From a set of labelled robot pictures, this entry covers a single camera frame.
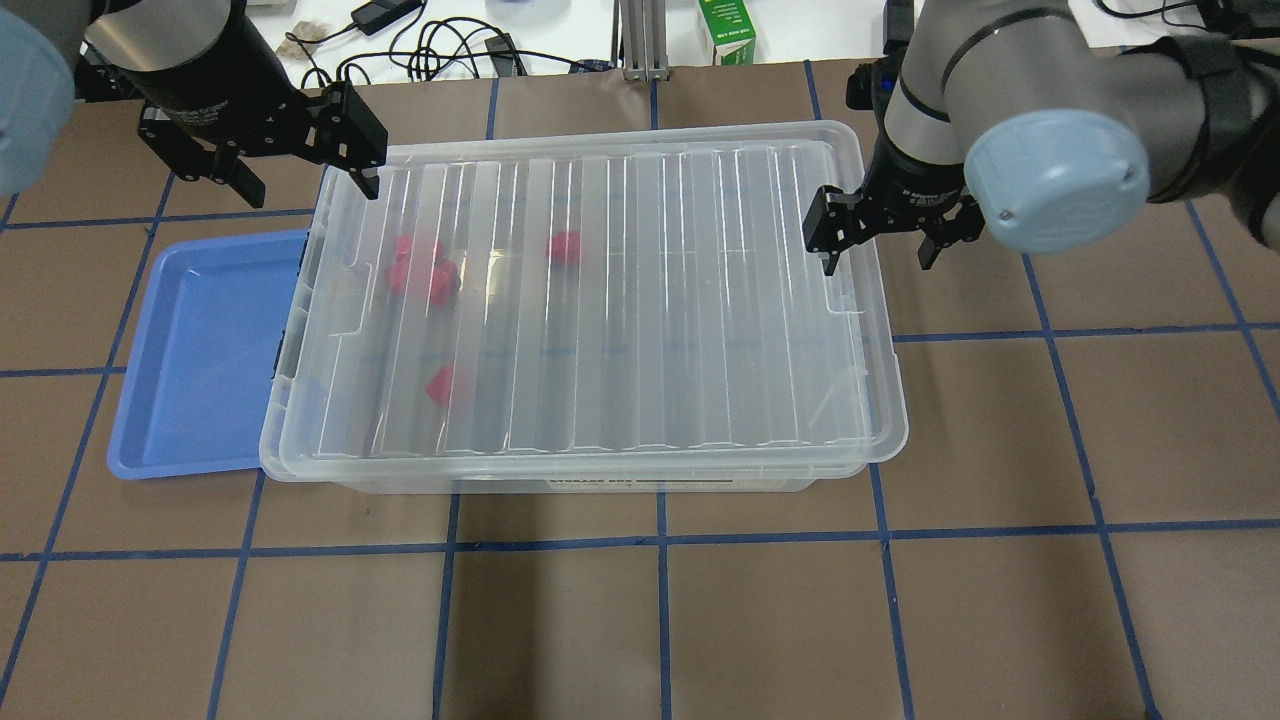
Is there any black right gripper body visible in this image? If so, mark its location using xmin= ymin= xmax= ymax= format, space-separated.
xmin=803 ymin=184 xmax=986 ymax=252

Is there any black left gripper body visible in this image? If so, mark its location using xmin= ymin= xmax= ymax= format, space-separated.
xmin=138 ymin=82 xmax=389 ymax=183

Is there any clear plastic box lid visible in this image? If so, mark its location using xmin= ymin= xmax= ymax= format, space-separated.
xmin=260 ymin=120 xmax=909 ymax=483

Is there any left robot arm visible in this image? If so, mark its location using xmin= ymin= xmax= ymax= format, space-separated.
xmin=1 ymin=1 xmax=389 ymax=208

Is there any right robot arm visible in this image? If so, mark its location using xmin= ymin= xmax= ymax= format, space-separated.
xmin=803 ymin=1 xmax=1277 ymax=275

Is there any clear plastic storage box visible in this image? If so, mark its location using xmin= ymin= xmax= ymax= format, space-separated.
xmin=262 ymin=150 xmax=869 ymax=495

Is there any blue plastic tray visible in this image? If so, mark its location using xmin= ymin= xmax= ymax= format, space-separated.
xmin=108 ymin=229 xmax=307 ymax=480

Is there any black power adapter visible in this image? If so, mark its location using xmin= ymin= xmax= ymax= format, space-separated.
xmin=349 ymin=0 xmax=425 ymax=36

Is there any green white carton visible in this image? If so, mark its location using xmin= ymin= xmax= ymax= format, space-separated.
xmin=695 ymin=0 xmax=758 ymax=67

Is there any black cable bundle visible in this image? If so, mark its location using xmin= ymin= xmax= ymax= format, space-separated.
xmin=291 ymin=15 xmax=611 ymax=88

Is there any aluminium frame post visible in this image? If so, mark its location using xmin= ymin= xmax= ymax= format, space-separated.
xmin=612 ymin=0 xmax=669 ymax=82

